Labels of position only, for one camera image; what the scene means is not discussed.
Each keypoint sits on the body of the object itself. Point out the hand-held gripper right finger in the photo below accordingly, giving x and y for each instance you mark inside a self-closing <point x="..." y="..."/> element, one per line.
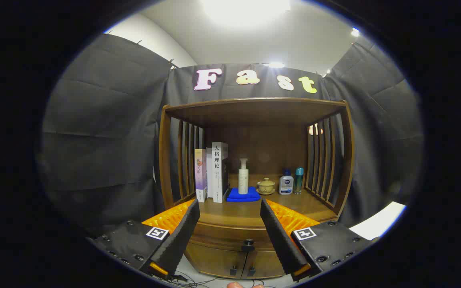
<point x="280" y="240"/>

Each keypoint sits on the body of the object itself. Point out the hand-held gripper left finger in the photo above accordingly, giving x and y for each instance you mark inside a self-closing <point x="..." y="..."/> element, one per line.
<point x="182" y="236"/>

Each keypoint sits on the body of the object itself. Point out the wooden drawer with black knob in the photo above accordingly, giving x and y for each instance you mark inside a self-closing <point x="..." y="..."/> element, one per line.
<point x="230" y="236"/>

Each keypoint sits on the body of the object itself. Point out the wooden cabinet door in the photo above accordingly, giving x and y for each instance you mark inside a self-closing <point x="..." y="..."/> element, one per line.
<point x="264" y="264"/>
<point x="214" y="260"/>

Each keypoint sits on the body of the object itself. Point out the wooden countertop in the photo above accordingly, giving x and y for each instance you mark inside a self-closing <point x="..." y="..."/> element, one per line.
<point x="238" y="214"/>

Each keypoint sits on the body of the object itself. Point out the brown wooden cabinet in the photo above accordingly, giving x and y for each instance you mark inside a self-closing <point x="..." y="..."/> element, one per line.
<point x="254" y="116"/>

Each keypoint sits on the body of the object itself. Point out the white lotion bottle blue pump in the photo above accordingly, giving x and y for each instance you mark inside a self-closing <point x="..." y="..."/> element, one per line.
<point x="285" y="184"/>

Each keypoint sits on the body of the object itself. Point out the yellow lidded teacup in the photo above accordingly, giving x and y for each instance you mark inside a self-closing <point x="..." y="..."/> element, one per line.
<point x="266" y="186"/>

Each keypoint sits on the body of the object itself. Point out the blue folded towel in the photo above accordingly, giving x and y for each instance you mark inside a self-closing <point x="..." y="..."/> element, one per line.
<point x="242" y="196"/>

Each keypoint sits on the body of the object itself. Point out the purple book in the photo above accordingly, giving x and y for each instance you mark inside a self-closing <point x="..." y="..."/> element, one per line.
<point x="200" y="176"/>

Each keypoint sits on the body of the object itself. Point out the teal bottle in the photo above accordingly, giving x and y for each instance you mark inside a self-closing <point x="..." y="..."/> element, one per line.
<point x="298" y="180"/>

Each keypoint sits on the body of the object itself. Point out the thin white book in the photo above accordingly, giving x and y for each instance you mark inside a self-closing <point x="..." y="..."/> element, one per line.
<point x="209" y="176"/>

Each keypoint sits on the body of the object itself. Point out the thick white book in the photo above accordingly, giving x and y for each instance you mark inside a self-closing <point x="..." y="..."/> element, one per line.
<point x="217" y="176"/>

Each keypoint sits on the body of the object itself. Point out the white board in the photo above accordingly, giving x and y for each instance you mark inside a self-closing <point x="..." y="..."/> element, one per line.
<point x="378" y="222"/>

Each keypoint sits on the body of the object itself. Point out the large ceiling lamp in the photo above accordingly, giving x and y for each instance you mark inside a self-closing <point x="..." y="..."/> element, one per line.
<point x="246" y="10"/>

